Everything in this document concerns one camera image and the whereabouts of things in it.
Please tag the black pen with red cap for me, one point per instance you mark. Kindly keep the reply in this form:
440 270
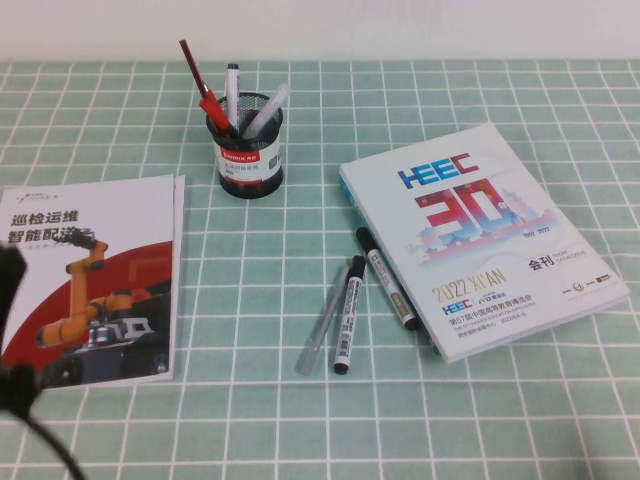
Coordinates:
215 114

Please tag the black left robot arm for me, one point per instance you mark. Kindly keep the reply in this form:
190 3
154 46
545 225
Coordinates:
10 272

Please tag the silver clear gel pen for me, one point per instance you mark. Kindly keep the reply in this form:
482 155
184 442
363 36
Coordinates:
325 320

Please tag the black mesh pen holder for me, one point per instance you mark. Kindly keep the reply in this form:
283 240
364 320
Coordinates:
250 185

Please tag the translucent white pen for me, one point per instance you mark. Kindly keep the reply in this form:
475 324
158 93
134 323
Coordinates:
272 102

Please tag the large white marker black cap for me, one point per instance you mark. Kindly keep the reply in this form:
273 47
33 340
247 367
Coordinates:
385 275

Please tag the white barcode marker black cap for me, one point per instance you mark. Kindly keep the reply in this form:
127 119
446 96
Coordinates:
350 320

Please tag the white HEEC catalogue book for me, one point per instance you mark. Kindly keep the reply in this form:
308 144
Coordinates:
475 250

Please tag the slim white black-capped marker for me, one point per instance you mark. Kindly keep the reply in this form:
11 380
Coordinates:
232 90

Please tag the green checked tablecloth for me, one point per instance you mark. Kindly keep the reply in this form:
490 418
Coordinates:
300 425

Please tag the dark red pencil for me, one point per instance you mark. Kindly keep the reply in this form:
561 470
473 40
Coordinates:
192 65

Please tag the brochure with orange robot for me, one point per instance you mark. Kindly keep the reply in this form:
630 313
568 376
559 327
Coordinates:
100 210

